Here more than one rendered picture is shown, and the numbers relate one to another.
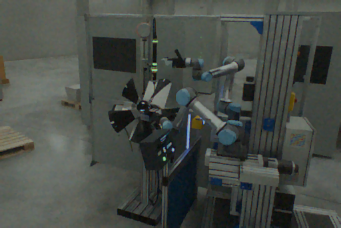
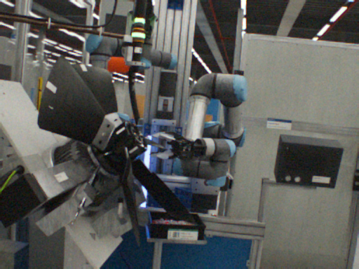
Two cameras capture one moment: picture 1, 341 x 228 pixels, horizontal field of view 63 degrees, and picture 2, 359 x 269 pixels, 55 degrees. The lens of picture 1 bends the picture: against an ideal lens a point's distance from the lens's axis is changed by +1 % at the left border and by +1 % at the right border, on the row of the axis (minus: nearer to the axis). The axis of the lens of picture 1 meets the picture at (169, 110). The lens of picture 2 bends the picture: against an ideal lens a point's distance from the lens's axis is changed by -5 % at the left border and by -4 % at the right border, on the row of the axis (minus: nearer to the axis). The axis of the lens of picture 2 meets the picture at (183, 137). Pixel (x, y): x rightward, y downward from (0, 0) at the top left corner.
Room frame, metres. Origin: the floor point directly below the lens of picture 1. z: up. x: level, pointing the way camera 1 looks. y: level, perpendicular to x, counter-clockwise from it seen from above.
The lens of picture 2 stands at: (2.64, 1.40, 1.32)
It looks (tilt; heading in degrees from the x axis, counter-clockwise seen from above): 4 degrees down; 254
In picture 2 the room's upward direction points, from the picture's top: 6 degrees clockwise
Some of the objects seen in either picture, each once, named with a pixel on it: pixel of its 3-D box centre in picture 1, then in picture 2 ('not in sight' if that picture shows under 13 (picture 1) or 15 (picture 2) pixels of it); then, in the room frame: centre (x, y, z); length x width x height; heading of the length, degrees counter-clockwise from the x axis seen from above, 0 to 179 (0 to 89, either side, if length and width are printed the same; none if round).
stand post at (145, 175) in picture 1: (145, 171); not in sight; (2.63, 0.23, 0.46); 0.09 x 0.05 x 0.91; 68
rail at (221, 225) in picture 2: (184, 157); (164, 218); (2.26, -0.15, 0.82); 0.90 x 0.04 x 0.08; 158
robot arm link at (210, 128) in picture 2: (234, 129); (209, 132); (1.97, -0.49, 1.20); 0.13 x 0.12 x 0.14; 152
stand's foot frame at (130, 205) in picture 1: (148, 201); not in sight; (2.72, 0.20, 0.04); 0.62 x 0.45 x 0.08; 158
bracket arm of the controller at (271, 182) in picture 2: not in sight; (289, 184); (1.76, 0.04, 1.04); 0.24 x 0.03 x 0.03; 158
